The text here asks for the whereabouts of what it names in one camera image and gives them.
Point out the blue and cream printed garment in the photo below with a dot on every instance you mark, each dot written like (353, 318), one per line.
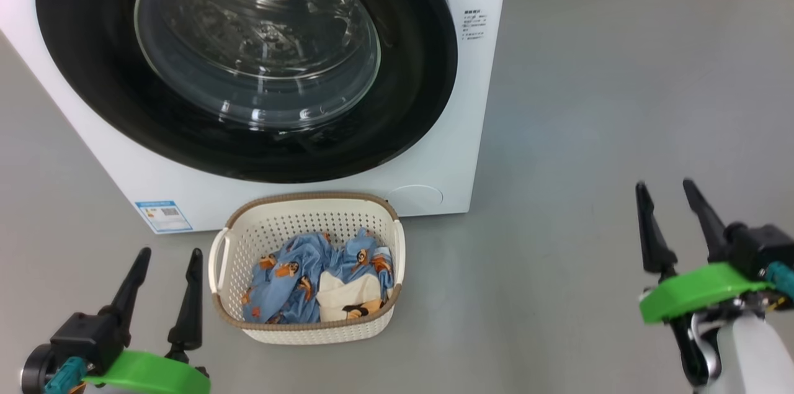
(350, 291)

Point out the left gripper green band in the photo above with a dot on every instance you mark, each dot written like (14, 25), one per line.
(93, 338)

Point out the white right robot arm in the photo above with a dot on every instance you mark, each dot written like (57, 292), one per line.
(753, 357)

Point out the small printed text label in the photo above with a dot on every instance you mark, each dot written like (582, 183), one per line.
(474, 25)

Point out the round white filter cover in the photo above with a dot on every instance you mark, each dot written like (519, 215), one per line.
(414, 198)

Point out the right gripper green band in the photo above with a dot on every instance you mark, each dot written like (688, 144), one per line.
(701, 288)

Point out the cream perforated laundry basket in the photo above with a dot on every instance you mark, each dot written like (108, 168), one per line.
(279, 220)

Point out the blue energy label sticker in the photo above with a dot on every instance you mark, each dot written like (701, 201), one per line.
(164, 216)

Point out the blue bear-print garment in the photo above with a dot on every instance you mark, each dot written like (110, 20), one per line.
(291, 282)

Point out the black round glass machine door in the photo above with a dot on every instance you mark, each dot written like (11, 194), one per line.
(93, 40)

